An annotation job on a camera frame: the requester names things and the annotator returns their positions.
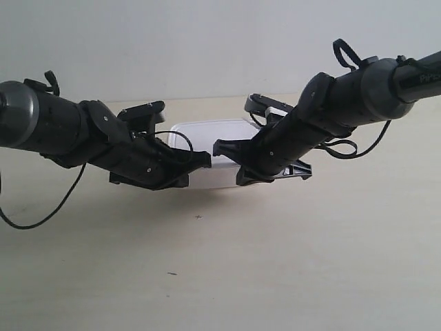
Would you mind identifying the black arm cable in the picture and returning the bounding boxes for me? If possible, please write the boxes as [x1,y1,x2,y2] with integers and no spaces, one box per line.
[320,119,392,160]
[0,161,87,230]

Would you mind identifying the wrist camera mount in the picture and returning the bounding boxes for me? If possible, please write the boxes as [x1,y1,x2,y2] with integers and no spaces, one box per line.
[244,93,295,129]
[117,101,165,133]

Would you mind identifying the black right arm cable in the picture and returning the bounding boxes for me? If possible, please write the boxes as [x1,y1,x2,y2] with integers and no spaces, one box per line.
[320,119,392,160]

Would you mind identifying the white lidded plastic container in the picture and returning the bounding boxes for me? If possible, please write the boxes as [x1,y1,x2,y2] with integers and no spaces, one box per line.
[167,118,263,190]

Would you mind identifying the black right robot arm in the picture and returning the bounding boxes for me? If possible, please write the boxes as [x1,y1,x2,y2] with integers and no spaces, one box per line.
[213,39,440,186]

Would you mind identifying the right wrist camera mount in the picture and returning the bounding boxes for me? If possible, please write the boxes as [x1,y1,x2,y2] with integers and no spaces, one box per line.
[244,93,295,129]

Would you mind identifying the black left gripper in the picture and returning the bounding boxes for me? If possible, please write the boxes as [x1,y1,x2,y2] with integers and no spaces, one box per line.
[88,130,211,190]

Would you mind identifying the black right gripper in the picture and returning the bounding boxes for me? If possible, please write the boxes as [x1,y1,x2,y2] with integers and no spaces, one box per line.
[212,107,334,186]

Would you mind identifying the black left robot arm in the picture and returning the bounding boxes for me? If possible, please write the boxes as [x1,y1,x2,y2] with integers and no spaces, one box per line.
[1,71,212,190]

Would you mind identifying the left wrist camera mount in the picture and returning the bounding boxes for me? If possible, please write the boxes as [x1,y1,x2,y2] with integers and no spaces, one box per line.
[117,101,165,133]

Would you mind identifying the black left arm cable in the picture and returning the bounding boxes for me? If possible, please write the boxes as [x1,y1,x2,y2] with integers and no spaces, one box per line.
[0,161,87,230]

